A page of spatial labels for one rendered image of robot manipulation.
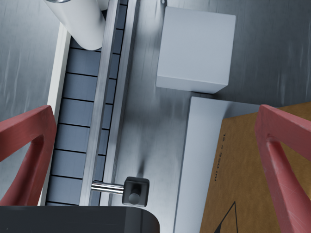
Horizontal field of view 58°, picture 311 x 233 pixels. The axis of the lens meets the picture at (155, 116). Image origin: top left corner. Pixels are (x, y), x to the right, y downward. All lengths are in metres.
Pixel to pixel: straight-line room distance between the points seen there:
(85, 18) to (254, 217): 0.27
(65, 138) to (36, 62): 0.15
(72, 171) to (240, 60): 0.33
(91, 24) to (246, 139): 0.23
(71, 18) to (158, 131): 0.23
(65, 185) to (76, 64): 0.18
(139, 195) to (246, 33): 0.34
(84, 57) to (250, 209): 0.31
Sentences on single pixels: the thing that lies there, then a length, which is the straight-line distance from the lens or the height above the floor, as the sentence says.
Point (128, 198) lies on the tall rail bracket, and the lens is 0.31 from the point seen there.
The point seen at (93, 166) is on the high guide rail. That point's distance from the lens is 0.34.
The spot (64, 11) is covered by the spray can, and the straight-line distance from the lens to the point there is 0.32.
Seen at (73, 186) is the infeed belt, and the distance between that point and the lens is 0.44.
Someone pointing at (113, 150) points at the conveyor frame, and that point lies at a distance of 0.42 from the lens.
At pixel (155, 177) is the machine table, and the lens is 0.47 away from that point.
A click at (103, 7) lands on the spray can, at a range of 0.45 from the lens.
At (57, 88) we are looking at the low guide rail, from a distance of 0.41.
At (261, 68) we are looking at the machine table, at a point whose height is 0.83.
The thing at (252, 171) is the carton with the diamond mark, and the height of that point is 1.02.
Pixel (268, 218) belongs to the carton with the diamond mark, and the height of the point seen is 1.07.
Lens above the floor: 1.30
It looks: 86 degrees down
